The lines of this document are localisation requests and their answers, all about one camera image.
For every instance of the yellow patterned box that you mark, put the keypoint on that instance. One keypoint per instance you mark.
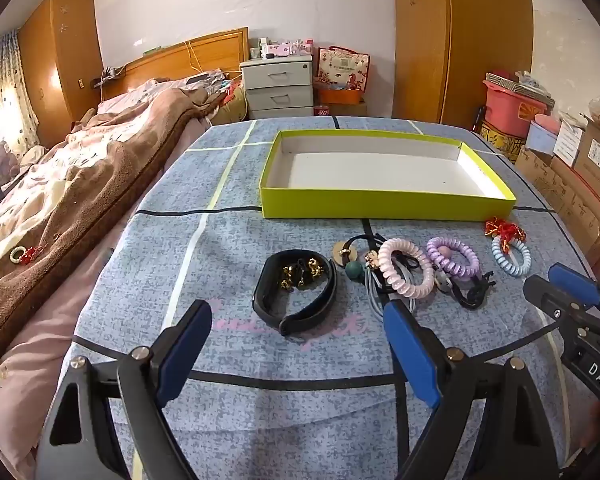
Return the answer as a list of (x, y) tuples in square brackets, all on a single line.
[(500, 142)]

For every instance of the bed with brown blanket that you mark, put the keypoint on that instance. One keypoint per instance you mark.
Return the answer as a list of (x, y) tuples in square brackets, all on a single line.
[(80, 200)]

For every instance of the orange box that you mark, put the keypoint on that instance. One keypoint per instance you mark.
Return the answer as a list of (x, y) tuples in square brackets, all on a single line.
[(340, 96)]

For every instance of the large wooden wardrobe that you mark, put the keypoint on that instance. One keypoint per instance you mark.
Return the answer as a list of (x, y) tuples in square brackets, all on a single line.
[(480, 35)]

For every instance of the red patterned gift bag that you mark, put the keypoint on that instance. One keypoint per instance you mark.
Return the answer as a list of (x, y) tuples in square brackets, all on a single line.
[(342, 70)]

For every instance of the pink tissue box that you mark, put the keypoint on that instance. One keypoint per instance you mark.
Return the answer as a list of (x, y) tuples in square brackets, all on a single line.
[(287, 48)]

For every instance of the green cardboard box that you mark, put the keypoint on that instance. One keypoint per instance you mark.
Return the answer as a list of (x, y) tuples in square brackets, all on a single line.
[(380, 175)]

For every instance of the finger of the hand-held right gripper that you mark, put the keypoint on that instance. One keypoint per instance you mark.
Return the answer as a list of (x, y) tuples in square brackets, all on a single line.
[(575, 282), (545, 296)]

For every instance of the white power strip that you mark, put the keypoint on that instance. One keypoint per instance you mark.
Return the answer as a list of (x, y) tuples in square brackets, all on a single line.
[(107, 76)]

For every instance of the floral curtain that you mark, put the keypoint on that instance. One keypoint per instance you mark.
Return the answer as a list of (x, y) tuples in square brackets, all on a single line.
[(10, 80)]

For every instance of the pink plastic bin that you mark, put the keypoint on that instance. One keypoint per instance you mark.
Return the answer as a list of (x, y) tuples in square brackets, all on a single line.
[(510, 110)]

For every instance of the brown teddy bear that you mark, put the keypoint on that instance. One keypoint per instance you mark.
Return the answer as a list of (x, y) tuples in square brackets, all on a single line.
[(2, 160)]

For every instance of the pink bedsheet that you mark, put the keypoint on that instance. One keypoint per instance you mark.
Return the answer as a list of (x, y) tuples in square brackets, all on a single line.
[(35, 345)]

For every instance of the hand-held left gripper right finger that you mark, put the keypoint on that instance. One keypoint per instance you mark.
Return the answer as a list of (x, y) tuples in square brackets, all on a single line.
[(410, 350)]

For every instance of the wooden headboard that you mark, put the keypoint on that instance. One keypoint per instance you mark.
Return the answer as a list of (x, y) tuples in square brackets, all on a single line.
[(180, 57)]

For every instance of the grey nightstand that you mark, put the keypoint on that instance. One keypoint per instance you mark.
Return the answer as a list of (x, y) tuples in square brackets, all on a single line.
[(280, 90)]

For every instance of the red can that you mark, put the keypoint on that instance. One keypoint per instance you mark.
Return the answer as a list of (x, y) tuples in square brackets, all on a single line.
[(321, 110)]

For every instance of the black wrist band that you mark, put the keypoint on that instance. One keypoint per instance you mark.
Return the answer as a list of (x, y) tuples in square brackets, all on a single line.
[(267, 300)]

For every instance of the blue patterned cloth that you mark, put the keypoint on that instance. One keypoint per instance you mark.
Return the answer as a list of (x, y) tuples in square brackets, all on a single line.
[(240, 385)]

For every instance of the small wooden wardrobe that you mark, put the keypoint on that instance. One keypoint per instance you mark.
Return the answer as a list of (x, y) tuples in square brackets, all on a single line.
[(65, 60)]

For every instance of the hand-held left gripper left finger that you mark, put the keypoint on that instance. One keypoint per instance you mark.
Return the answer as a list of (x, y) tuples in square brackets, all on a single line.
[(182, 355)]

